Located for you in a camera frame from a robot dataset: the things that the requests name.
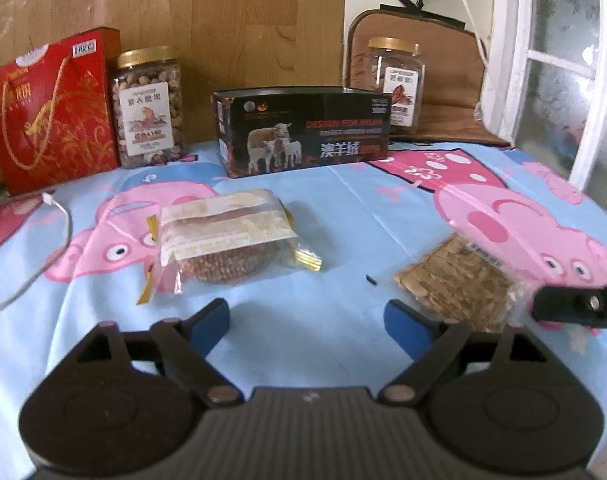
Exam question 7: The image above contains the white charging cable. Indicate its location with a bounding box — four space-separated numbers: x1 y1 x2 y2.
0 192 74 317

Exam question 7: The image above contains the brown seat cushion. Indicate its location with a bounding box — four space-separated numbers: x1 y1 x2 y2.
343 10 509 146

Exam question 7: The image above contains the nut brittle clear packet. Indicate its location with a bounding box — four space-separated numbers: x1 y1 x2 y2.
393 233 538 333

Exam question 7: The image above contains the cashew jar gold lid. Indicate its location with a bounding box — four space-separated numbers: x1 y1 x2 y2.
112 46 184 169

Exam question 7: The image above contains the white power cable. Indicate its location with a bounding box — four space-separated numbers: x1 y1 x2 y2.
442 0 490 68

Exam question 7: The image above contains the black sheep wool box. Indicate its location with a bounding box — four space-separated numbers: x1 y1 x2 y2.
212 87 391 178

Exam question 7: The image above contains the almond jar gold lid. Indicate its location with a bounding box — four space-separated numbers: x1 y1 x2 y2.
365 37 426 134

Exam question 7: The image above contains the sesame cake clear packet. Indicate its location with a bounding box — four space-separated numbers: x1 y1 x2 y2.
138 188 323 304

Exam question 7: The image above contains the white framed frosted window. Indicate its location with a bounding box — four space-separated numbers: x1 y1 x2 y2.
481 0 607 196

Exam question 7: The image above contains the red gift bag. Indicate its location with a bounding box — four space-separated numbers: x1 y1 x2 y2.
0 27 121 195

